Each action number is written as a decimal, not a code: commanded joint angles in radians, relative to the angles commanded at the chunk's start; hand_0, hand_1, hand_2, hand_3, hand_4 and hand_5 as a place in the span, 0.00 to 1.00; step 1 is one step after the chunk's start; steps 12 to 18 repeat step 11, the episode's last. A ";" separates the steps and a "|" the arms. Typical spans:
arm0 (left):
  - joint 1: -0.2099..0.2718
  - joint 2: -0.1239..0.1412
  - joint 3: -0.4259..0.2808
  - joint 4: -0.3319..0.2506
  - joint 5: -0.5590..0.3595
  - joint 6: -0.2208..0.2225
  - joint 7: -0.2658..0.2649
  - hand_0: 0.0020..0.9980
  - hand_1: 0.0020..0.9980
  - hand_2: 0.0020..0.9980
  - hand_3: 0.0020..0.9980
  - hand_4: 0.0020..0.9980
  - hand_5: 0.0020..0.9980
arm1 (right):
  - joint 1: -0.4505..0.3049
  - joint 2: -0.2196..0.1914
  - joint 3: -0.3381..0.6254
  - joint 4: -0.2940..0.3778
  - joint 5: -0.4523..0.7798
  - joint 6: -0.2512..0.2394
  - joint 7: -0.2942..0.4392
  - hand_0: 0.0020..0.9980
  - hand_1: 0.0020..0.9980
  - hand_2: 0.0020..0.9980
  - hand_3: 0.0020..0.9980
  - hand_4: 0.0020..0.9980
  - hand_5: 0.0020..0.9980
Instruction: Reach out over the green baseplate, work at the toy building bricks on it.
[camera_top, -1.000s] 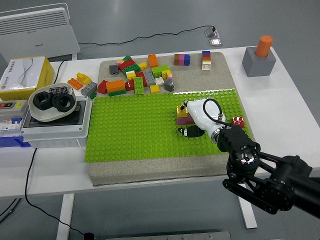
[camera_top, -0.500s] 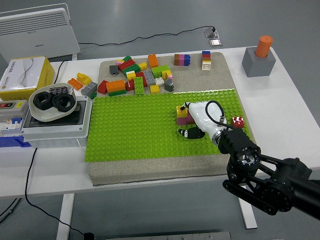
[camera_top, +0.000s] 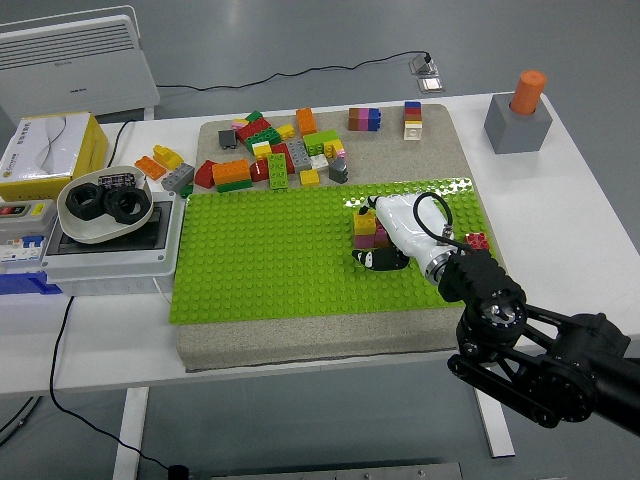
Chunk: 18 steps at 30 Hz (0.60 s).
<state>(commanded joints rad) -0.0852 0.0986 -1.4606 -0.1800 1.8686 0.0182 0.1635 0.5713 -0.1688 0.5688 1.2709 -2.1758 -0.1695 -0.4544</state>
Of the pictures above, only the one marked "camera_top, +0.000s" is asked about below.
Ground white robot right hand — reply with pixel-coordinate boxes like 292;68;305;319
351;193;454;274

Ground lime green toy brick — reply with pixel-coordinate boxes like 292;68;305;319
302;129;342;157

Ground grey toy brick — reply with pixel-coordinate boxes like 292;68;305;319
285;138;314;175
160;162;196;192

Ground green toy baseplate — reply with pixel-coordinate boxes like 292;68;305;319
166;177;511;326

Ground flat green toy brick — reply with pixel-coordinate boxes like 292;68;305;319
215;178;254;194

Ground large red toy brick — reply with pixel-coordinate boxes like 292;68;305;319
234;118;271;145

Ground large orange toy brick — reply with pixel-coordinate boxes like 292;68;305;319
211;159;252;187

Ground red sloped toy brick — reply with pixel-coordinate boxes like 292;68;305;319
194;159;218;190

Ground yellow sloped toy brick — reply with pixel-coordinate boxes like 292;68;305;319
151;144;186;169

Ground dark grey sloped brick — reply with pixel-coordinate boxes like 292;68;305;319
327;156;352;183

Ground brick stack with white base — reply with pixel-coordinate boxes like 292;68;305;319
402;100;424;143

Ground brick stack with brown base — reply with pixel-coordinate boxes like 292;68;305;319
347;106;383;134

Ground long lime green brick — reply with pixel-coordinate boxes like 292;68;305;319
266;153;291;192

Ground grey block holder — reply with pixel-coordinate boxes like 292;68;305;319
483;93;554;155

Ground grey-brown table mat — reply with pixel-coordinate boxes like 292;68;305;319
177;103;524;374

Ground orange cylinder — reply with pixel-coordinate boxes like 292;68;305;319
509;69;547;116

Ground white table leg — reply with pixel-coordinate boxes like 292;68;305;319
112;387;151;480
474;389;516;459

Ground large black hex nut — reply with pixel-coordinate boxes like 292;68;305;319
101;185;147;225
66;182;105;218

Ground small black patterned board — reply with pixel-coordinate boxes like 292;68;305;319
97;171;137;190

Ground white bowl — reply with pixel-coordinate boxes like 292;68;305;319
56;167;155;245

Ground white panel heater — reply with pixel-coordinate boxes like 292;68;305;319
0;5;162;121

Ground yellow white carton box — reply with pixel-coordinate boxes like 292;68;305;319
0;112;109;204

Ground white blue circuit breaker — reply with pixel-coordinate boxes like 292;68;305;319
0;219;56;275

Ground blue plastic block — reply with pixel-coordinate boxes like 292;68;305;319
0;271;64;296

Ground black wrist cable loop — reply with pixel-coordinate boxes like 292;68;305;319
412;192;474;251

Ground black floor power cable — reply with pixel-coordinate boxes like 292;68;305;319
157;49;434;93

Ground white electrical enclosure box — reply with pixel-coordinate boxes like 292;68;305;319
39;192;180;296

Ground black cable with plug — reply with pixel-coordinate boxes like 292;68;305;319
48;118;189;480

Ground grey switch box red button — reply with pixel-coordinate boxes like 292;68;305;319
0;198;57;236

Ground grey floor cable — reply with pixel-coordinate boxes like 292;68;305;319
0;396;44;446

